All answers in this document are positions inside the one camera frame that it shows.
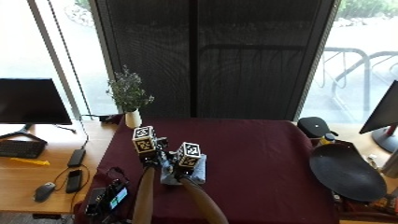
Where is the person's left hand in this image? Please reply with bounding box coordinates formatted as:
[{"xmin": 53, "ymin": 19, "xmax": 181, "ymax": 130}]
[{"xmin": 137, "ymin": 135, "xmax": 171, "ymax": 167}]

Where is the person's right hand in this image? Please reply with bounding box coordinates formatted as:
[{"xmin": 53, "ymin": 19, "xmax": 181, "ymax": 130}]
[{"xmin": 164, "ymin": 150, "xmax": 203, "ymax": 182}]

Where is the grey-blue cloth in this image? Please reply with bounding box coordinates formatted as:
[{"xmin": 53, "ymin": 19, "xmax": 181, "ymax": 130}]
[{"xmin": 160, "ymin": 153, "xmax": 208, "ymax": 187}]

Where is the left glove marker cube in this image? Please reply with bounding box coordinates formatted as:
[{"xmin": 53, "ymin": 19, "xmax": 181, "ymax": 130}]
[{"xmin": 131, "ymin": 125, "xmax": 159, "ymax": 155}]

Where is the glove marker cube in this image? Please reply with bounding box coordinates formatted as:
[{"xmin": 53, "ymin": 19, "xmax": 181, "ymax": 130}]
[
  {"xmin": 175, "ymin": 141, "xmax": 203, "ymax": 169},
  {"xmin": 131, "ymin": 125, "xmax": 159, "ymax": 155}
]

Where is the right glove marker cube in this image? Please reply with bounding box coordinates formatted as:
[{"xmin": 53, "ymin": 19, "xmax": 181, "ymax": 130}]
[{"xmin": 175, "ymin": 141, "xmax": 203, "ymax": 169}]

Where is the white vase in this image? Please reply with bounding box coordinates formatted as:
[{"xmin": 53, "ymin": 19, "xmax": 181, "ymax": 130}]
[{"xmin": 124, "ymin": 107, "xmax": 143, "ymax": 130}]

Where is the black power brick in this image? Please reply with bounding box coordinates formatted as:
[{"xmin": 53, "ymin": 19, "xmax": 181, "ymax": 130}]
[{"xmin": 67, "ymin": 148, "xmax": 87, "ymax": 168}]

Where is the maroon tablecloth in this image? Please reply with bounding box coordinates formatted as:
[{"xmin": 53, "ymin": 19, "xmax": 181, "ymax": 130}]
[{"xmin": 73, "ymin": 118, "xmax": 341, "ymax": 224}]

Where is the black smartphone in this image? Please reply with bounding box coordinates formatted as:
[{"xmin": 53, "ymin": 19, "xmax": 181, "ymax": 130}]
[{"xmin": 65, "ymin": 169, "xmax": 84, "ymax": 194}]

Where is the small-flowered green bouquet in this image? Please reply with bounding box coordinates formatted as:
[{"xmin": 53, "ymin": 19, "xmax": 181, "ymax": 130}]
[{"xmin": 104, "ymin": 64, "xmax": 156, "ymax": 113}]

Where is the grey computer mouse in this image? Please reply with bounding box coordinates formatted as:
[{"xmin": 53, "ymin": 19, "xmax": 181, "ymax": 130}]
[{"xmin": 32, "ymin": 181, "xmax": 57, "ymax": 203}]

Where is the yellow flat tool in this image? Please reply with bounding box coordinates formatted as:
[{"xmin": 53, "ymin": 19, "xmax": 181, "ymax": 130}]
[{"xmin": 10, "ymin": 157, "xmax": 51, "ymax": 166}]

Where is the black keyboard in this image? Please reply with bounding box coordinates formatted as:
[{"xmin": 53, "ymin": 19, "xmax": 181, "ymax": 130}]
[{"xmin": 0, "ymin": 139, "xmax": 48, "ymax": 160}]

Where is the black computer monitor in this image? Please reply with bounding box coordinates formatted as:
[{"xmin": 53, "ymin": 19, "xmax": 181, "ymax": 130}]
[{"xmin": 0, "ymin": 77, "xmax": 73, "ymax": 141}]

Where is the dark mesh window blind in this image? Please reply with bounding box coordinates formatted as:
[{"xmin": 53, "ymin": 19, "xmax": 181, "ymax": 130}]
[{"xmin": 88, "ymin": 0, "xmax": 342, "ymax": 121}]

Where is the black pouch case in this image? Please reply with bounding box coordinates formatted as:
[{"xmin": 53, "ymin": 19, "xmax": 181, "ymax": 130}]
[{"xmin": 297, "ymin": 116, "xmax": 340, "ymax": 139}]

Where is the yellow-capped bottle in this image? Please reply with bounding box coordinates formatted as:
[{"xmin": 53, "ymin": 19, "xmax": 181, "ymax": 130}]
[{"xmin": 318, "ymin": 133, "xmax": 337, "ymax": 147}]

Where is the black round chair seat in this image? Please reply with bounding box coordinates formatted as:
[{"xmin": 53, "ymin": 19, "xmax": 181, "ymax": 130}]
[{"xmin": 309, "ymin": 141, "xmax": 389, "ymax": 203}]

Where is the metal bicycle rack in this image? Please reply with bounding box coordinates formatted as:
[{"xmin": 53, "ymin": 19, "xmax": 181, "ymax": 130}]
[{"xmin": 318, "ymin": 46, "xmax": 398, "ymax": 122}]

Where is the black monitor with round stand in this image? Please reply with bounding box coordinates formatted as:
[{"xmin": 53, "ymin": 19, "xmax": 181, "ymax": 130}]
[{"xmin": 358, "ymin": 79, "xmax": 398, "ymax": 153}]

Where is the black recording device with screen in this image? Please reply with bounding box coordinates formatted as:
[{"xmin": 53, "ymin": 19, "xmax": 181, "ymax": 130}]
[{"xmin": 85, "ymin": 178, "xmax": 129, "ymax": 218}]

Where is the black cable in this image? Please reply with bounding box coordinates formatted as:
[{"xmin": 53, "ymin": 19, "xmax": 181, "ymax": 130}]
[{"xmin": 47, "ymin": 0, "xmax": 92, "ymax": 150}]

